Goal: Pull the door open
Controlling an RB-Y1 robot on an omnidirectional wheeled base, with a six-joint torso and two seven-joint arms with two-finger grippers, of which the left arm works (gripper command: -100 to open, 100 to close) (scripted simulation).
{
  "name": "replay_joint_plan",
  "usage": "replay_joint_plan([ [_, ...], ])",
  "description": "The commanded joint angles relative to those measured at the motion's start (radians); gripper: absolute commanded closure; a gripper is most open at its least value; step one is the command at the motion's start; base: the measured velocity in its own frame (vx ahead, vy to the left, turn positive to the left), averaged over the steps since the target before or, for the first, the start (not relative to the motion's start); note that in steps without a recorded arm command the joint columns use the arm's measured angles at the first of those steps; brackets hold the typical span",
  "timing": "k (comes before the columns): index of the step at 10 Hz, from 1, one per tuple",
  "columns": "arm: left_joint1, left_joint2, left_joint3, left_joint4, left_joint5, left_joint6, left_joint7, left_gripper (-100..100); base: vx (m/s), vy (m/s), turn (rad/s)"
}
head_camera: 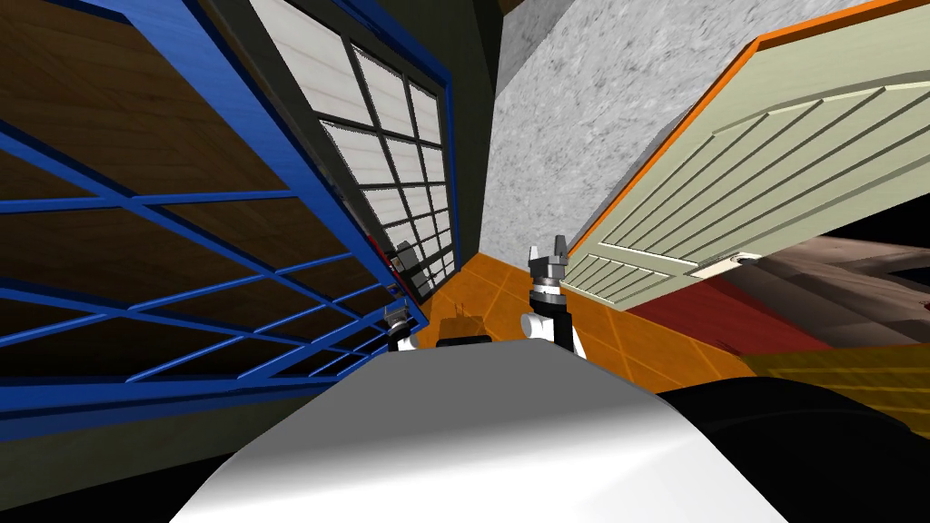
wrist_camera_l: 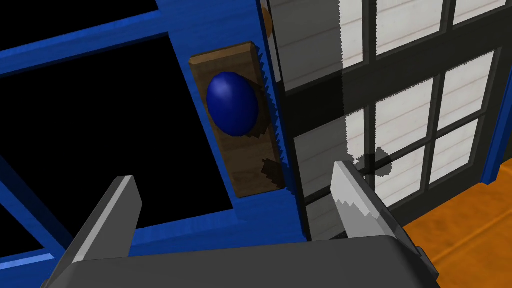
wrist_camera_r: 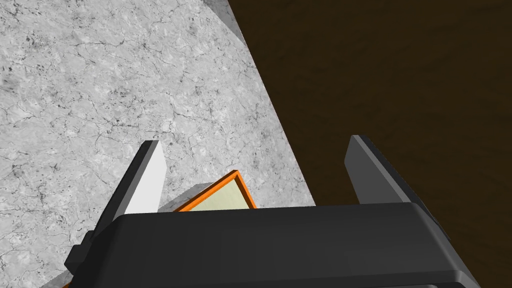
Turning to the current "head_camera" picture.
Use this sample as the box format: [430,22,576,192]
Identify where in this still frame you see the blue lattice door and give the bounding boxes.
[0,0,431,443]

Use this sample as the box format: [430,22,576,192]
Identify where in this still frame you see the dark door with white panes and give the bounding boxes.
[199,0,460,306]

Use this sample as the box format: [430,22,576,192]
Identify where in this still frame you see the grey door handle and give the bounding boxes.
[391,242,425,291]

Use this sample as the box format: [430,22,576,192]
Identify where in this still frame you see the pale green panelled door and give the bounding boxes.
[560,5,930,313]

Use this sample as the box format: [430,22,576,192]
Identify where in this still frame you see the cream door handle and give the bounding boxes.
[688,251,765,281]

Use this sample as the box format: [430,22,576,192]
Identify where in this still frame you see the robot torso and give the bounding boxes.
[168,304,790,523]

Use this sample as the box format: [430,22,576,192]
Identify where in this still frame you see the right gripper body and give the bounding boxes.
[528,253,569,295]

